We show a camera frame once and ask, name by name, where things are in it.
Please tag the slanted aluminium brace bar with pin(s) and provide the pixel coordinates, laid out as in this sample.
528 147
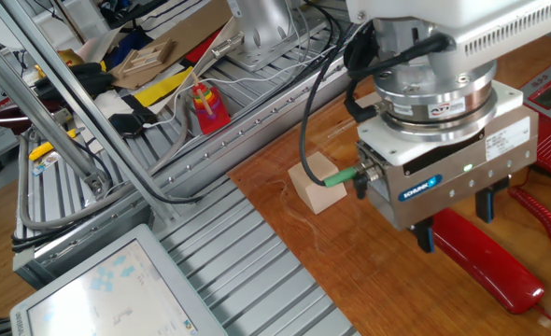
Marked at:
37 112

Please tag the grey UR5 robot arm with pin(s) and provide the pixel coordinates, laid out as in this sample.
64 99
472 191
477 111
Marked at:
443 28

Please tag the black hexagonal part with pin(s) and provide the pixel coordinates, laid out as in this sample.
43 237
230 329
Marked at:
128 125

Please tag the red telephone handset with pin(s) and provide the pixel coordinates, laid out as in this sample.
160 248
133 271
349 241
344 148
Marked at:
490 261

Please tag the upright aluminium frame post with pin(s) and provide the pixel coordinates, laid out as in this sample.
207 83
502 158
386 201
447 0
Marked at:
93 121

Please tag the pale wooden cube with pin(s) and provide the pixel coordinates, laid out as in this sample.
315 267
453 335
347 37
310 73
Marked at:
368 99
317 186

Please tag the small wooden rack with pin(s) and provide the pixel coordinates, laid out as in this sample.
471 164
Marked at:
168 46

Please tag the silver Schunk gripper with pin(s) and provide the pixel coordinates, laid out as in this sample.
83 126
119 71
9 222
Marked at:
443 186

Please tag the brown cardboard sheet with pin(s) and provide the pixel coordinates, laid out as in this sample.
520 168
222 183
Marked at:
187 32

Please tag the grey robot teach pendant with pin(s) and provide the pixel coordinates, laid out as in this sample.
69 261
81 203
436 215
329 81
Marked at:
117 289

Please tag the yellow sheet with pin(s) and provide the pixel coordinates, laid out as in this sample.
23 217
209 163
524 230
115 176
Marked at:
163 88

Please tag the glossy wooden board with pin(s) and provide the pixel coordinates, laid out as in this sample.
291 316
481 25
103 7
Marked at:
373 280

